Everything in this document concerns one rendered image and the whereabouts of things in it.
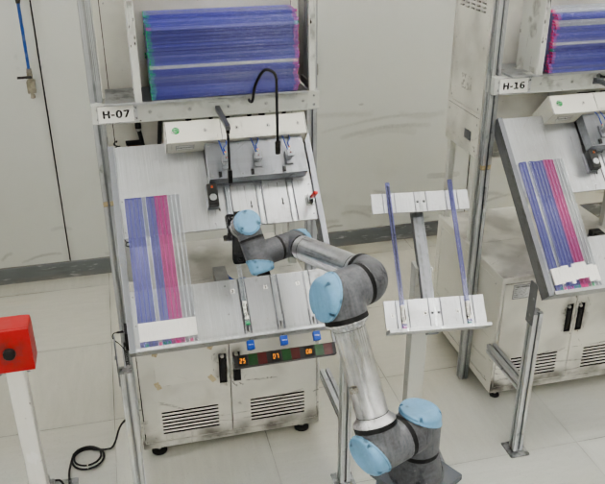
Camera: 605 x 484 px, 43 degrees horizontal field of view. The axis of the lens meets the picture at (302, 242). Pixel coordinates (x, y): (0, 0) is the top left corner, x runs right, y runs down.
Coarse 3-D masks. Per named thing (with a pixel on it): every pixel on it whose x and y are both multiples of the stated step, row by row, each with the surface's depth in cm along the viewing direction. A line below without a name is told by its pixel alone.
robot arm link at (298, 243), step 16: (288, 240) 228; (304, 240) 224; (288, 256) 230; (304, 256) 222; (320, 256) 216; (336, 256) 211; (352, 256) 206; (368, 256) 204; (384, 272) 198; (384, 288) 197
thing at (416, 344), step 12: (408, 336) 276; (420, 336) 273; (408, 348) 277; (420, 348) 276; (408, 360) 279; (420, 360) 278; (408, 372) 280; (420, 372) 280; (408, 384) 282; (420, 384) 283; (408, 396) 284; (420, 396) 285
